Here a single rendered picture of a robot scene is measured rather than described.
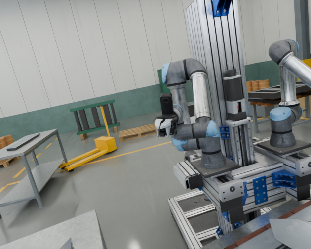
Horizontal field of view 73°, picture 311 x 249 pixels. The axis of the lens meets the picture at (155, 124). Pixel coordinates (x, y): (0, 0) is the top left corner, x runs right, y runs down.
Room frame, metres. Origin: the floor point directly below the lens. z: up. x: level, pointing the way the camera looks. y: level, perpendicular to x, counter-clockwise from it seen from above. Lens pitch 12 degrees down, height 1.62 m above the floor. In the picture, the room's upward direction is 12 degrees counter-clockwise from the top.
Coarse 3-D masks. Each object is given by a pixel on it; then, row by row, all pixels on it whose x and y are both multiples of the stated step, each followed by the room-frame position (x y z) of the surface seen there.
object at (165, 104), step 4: (160, 96) 0.82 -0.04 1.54; (164, 96) 0.81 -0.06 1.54; (168, 96) 0.81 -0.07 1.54; (160, 100) 0.82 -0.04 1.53; (164, 100) 0.81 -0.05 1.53; (168, 100) 0.81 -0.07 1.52; (172, 100) 0.83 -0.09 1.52; (164, 104) 0.83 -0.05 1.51; (168, 104) 0.83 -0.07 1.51; (172, 104) 0.83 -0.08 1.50; (164, 108) 0.84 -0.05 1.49; (168, 108) 0.84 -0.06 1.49; (172, 108) 0.83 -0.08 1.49; (164, 112) 0.85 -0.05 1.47; (168, 112) 0.85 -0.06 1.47; (172, 112) 0.84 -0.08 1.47
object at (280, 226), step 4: (280, 220) 0.86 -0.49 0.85; (284, 220) 0.86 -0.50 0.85; (288, 220) 0.85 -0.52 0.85; (292, 220) 0.85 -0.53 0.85; (296, 220) 0.84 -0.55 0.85; (272, 224) 0.85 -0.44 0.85; (276, 224) 0.85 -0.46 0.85; (280, 224) 0.84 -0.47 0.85; (284, 224) 0.84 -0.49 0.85; (288, 224) 0.83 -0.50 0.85; (292, 224) 0.83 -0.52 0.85; (272, 228) 0.83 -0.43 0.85; (276, 228) 0.82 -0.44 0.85; (280, 228) 0.82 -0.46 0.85; (284, 228) 0.81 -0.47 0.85; (276, 232) 0.80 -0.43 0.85; (280, 232) 0.80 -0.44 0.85; (276, 236) 0.78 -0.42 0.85
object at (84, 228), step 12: (84, 216) 0.91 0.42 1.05; (96, 216) 0.89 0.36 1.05; (48, 228) 0.88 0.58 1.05; (60, 228) 0.86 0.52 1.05; (72, 228) 0.84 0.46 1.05; (84, 228) 0.82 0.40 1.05; (96, 228) 0.81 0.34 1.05; (24, 240) 0.83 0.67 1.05; (36, 240) 0.81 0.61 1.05; (48, 240) 0.79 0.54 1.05; (60, 240) 0.78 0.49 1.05; (72, 240) 0.76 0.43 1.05; (84, 240) 0.75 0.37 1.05; (96, 240) 0.73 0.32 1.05
